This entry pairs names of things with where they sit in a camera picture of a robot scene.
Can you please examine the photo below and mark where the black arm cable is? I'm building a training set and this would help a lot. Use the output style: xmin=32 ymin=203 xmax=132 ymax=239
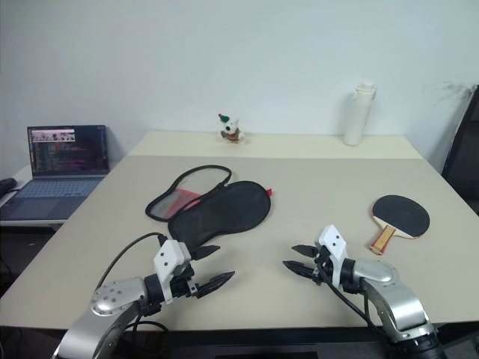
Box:
xmin=97 ymin=232 xmax=169 ymax=334
xmin=317 ymin=261 xmax=383 ymax=330

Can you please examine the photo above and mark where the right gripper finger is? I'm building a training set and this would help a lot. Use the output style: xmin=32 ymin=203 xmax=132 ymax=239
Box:
xmin=291 ymin=244 xmax=320 ymax=259
xmin=281 ymin=260 xmax=314 ymax=277

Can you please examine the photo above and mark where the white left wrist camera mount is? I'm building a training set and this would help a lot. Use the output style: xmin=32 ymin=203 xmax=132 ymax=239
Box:
xmin=152 ymin=239 xmax=192 ymax=305

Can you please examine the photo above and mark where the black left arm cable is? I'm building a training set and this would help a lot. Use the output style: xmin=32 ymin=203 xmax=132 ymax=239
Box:
xmin=97 ymin=232 xmax=169 ymax=334

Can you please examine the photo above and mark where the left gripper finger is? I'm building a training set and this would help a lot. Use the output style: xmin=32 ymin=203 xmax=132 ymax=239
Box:
xmin=192 ymin=245 xmax=222 ymax=261
xmin=195 ymin=270 xmax=237 ymax=299

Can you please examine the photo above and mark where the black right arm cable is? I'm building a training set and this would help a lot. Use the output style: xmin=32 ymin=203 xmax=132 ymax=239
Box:
xmin=317 ymin=261 xmax=383 ymax=330

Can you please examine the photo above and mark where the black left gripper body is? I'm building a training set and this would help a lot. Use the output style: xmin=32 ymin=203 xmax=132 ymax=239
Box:
xmin=170 ymin=257 xmax=200 ymax=300

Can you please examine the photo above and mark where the black and red zippered pouch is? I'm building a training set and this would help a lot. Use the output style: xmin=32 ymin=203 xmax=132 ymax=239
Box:
xmin=144 ymin=164 xmax=276 ymax=246

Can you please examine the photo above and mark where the small black object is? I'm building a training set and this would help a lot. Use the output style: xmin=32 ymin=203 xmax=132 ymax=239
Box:
xmin=0 ymin=178 xmax=19 ymax=197

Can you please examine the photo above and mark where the open grey laptop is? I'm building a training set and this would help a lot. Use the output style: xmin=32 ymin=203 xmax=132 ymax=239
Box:
xmin=0 ymin=124 xmax=111 ymax=222

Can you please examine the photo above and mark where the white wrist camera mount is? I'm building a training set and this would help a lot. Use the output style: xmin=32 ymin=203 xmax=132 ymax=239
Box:
xmin=316 ymin=224 xmax=350 ymax=289
xmin=152 ymin=239 xmax=192 ymax=305

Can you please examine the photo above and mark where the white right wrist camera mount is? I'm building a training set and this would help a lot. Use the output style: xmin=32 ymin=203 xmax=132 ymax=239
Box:
xmin=316 ymin=224 xmax=350 ymax=289

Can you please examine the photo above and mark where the black table tennis paddle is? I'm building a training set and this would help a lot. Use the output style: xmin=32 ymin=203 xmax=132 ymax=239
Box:
xmin=367 ymin=194 xmax=431 ymax=256

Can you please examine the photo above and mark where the black office chair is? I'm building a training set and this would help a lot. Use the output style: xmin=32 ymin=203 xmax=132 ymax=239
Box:
xmin=441 ymin=85 xmax=479 ymax=218

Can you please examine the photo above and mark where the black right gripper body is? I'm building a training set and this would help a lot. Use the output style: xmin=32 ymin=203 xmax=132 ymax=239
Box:
xmin=311 ymin=245 xmax=335 ymax=287

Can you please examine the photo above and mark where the white water bottle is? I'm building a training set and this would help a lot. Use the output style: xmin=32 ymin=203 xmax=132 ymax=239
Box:
xmin=343 ymin=79 xmax=376 ymax=147

